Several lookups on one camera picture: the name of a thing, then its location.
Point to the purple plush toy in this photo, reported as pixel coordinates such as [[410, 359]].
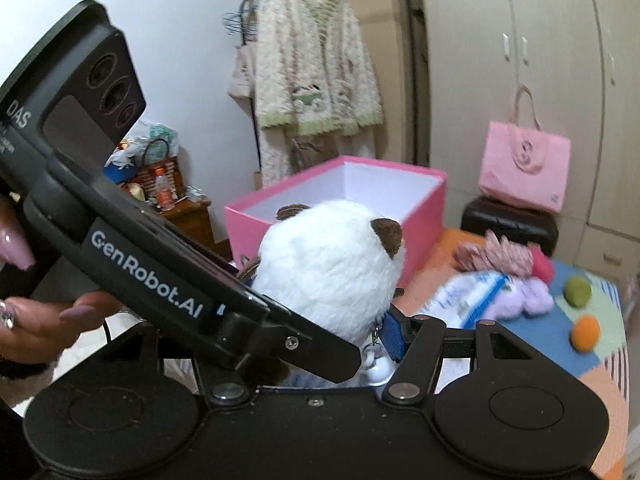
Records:
[[525, 297]]

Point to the black suitcase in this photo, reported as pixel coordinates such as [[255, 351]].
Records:
[[510, 225]]

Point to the white plush toy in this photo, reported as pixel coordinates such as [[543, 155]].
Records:
[[325, 270]]

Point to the cream fuzzy cardigan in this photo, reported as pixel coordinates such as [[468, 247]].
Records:
[[310, 60]]

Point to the orange fuzzy ball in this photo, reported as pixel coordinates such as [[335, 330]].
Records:
[[585, 334]]

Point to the white plastic bag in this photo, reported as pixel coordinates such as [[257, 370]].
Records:
[[155, 135]]

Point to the pink tote bag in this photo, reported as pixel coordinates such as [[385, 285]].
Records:
[[520, 170]]

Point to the magenta fuzzy ball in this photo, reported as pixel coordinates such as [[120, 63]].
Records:
[[542, 265]]

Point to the cream wardrobe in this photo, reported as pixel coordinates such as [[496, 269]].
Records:
[[550, 20]]

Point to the wicker basket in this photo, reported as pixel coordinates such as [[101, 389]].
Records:
[[145, 180]]

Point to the person's left hand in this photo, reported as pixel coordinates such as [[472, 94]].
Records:
[[30, 330]]

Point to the pink storage box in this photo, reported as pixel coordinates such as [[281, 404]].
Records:
[[425, 210]]

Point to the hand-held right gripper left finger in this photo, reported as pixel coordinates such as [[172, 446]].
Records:
[[220, 380]]

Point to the pink striped knit item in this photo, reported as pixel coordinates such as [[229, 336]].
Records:
[[492, 252]]

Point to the green fuzzy ball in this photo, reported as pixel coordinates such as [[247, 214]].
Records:
[[576, 291]]

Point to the patchwork mat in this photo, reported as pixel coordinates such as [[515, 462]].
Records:
[[530, 340]]

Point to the black clothes rack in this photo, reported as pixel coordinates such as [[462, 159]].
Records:
[[250, 110]]

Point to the orange drink bottle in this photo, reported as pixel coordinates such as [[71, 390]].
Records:
[[163, 190]]

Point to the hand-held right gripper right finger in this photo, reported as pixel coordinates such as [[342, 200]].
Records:
[[396, 332]]

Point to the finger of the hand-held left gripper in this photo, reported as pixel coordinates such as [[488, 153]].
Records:
[[300, 345]]

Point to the blue and white soft package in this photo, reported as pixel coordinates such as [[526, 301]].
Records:
[[465, 300]]

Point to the beige hanging garment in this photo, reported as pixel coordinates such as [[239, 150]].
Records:
[[240, 75]]

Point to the cream fleece garment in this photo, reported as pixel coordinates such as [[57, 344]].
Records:
[[320, 155]]

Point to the wooden nightstand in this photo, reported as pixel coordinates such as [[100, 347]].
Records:
[[192, 220]]

